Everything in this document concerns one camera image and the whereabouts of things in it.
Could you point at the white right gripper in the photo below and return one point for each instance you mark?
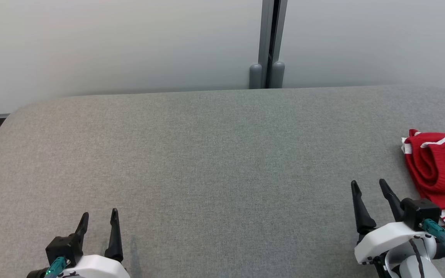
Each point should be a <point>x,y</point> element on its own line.
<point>392,239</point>

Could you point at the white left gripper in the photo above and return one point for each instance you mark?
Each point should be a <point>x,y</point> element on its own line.
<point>95,268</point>

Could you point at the red Bulls shorts white trim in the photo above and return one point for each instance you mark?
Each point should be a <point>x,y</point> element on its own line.
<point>442,173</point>

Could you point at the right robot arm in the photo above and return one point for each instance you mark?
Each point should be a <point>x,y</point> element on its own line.
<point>406,270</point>

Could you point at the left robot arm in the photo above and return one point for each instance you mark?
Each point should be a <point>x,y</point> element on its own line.
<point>37,274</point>

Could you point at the grey fabric sofa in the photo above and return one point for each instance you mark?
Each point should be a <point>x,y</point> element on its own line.
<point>207,173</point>

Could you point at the grey cylindrical bumper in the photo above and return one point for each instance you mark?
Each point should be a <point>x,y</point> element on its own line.
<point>278,75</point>
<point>256,77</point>

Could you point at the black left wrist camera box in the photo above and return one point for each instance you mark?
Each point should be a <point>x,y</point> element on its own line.
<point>64,249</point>

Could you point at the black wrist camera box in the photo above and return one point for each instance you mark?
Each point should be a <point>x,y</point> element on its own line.
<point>64,249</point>
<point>419,212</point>

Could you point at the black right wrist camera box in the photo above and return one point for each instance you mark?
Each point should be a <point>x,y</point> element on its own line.
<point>419,212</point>

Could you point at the grey metal wall post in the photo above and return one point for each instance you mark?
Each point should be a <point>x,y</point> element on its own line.
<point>272,31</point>

